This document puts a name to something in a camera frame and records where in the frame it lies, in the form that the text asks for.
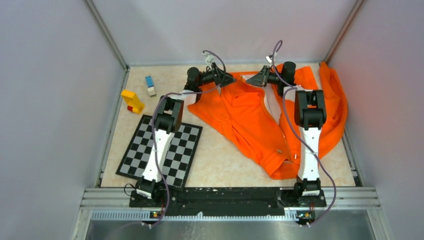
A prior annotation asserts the aluminium front rail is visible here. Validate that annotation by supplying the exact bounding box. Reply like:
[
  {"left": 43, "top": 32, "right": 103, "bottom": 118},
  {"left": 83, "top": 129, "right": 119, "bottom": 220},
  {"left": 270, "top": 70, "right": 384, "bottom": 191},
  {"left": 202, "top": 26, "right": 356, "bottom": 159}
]
[{"left": 80, "top": 187, "right": 381, "bottom": 223}]

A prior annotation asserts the orange fleece jacket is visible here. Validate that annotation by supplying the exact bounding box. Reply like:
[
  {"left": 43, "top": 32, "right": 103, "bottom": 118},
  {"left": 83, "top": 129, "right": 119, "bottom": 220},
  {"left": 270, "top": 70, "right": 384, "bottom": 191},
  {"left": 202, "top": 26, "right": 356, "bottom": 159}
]
[{"left": 188, "top": 63, "right": 348, "bottom": 180}]

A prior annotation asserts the black white checkerboard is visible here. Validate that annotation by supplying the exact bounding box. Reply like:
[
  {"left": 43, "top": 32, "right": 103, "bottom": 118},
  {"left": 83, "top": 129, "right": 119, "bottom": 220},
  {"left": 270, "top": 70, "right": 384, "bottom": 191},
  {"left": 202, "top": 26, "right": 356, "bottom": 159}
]
[{"left": 115, "top": 114, "right": 204, "bottom": 192}]

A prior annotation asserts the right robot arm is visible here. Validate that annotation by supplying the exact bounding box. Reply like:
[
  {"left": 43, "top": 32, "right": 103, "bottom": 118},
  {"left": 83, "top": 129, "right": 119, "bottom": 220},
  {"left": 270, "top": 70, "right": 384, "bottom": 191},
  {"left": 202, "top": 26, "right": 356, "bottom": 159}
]
[{"left": 245, "top": 61, "right": 327, "bottom": 206}]

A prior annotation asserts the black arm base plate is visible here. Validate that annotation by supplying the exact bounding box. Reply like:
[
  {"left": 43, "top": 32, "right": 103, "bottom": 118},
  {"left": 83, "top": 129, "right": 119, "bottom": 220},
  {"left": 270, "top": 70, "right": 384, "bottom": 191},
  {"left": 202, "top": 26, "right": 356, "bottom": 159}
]
[{"left": 129, "top": 187, "right": 327, "bottom": 208}]

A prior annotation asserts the blue and white block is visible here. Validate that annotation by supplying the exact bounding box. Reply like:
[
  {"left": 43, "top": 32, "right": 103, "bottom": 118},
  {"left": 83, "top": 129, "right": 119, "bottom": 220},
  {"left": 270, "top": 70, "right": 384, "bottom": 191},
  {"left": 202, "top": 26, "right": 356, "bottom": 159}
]
[{"left": 145, "top": 75, "right": 157, "bottom": 97}]

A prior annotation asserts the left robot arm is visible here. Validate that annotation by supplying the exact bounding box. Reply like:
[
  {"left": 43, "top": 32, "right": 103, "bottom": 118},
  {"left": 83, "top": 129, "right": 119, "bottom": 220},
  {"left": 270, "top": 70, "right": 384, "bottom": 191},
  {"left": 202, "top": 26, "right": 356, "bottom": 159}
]
[{"left": 135, "top": 62, "right": 236, "bottom": 207}]

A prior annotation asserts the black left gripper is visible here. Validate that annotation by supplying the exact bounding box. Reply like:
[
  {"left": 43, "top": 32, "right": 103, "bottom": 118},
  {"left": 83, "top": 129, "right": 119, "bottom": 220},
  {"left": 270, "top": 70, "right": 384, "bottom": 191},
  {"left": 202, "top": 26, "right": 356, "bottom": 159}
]
[{"left": 196, "top": 62, "right": 236, "bottom": 88}]

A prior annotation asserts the yellow toy block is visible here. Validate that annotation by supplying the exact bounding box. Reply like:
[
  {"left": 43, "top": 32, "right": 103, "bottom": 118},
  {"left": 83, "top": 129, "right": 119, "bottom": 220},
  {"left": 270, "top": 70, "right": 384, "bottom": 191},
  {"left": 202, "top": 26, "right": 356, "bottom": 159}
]
[{"left": 120, "top": 89, "right": 145, "bottom": 114}]

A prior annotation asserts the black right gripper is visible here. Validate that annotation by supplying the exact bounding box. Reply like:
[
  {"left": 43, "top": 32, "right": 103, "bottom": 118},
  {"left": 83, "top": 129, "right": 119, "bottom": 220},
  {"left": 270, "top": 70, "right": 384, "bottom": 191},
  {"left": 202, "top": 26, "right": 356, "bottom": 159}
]
[{"left": 245, "top": 66, "right": 283, "bottom": 88}]

